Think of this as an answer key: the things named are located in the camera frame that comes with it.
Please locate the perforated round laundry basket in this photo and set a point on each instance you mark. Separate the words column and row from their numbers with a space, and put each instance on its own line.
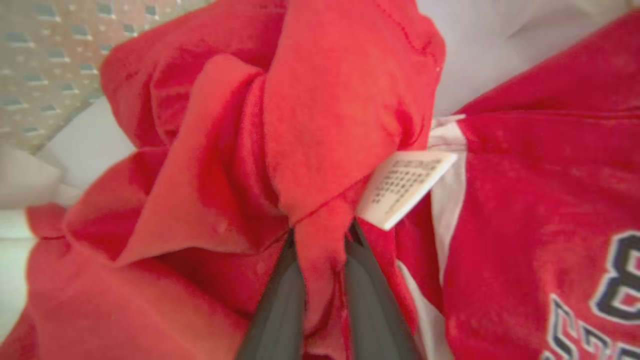
column 40, row 60

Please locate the red jersey with white stripes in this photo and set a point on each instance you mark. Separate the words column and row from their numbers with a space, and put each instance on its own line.
column 325, row 100

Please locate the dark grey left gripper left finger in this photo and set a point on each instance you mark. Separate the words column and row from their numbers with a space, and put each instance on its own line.
column 280, row 310

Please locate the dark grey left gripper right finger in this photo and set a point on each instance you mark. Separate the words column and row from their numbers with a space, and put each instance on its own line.
column 370, row 310

